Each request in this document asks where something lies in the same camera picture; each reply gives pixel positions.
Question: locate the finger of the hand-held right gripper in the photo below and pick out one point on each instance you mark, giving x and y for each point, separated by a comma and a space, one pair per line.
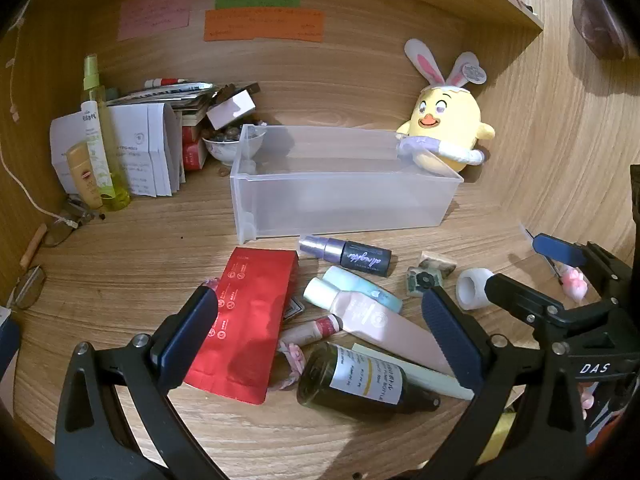
520, 300
557, 251

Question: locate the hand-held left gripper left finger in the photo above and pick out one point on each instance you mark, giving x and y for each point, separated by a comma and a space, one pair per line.
187, 332

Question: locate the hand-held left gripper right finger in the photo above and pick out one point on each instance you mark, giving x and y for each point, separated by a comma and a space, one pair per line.
450, 340

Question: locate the pink paw toy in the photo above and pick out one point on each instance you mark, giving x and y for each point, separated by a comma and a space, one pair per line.
574, 285

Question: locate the pale green tube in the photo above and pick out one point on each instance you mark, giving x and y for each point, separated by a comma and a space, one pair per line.
430, 377

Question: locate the red foil pouch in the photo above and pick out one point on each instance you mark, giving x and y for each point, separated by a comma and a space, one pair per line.
250, 320

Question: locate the pink lotion bottle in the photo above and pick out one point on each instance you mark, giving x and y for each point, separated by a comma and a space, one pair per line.
380, 325

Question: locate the beige stone block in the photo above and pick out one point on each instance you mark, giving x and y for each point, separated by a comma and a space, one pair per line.
435, 262

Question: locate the small teal bottle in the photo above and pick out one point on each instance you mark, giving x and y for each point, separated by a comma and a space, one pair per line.
350, 280

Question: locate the small pink tube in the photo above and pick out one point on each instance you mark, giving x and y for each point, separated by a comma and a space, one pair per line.
305, 332

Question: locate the dark purple spray bottle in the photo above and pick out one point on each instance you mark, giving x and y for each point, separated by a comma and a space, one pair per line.
360, 259

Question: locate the dark glass bottle white label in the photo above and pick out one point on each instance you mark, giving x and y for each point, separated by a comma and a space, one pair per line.
320, 380

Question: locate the clear plastic storage bin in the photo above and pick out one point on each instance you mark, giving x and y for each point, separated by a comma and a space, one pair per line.
340, 200

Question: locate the person's right hand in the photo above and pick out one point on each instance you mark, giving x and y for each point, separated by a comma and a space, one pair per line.
583, 400

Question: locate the person's orange clothing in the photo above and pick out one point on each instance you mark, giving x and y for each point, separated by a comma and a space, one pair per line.
612, 422

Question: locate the eyeglasses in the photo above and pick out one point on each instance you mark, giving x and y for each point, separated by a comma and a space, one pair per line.
75, 220
42, 280

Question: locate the yellow chick plush toy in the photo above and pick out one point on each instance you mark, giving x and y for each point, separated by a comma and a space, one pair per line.
450, 115

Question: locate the wooden stick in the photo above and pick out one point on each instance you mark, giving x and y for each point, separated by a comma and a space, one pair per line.
34, 244

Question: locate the yellow-green spray bottle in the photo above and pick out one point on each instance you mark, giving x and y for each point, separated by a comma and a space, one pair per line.
112, 170

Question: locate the blue white package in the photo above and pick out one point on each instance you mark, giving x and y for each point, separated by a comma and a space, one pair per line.
7, 340

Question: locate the folded white papers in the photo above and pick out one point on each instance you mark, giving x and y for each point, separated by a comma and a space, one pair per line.
140, 155

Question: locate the white bowl of stones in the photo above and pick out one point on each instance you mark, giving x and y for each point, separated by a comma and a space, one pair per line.
227, 150

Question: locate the tan sunscreen bottle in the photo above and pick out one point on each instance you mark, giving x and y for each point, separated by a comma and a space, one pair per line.
85, 175

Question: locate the small white cardboard box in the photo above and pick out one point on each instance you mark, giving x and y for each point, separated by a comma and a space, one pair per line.
230, 110

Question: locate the dark maroon round object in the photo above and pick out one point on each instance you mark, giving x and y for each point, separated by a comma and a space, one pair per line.
605, 20

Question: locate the stack of books and papers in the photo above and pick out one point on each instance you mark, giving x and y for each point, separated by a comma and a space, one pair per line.
165, 94

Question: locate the small teal object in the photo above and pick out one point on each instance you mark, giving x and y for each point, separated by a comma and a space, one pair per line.
112, 95

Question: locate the red white marker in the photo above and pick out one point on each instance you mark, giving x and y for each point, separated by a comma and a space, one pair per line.
162, 82

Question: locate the orange paper note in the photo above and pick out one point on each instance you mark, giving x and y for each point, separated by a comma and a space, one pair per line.
260, 25

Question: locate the pink paper note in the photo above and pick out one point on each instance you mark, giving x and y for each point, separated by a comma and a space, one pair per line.
152, 15

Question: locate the green paper note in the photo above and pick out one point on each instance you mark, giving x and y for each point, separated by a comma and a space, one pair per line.
257, 1

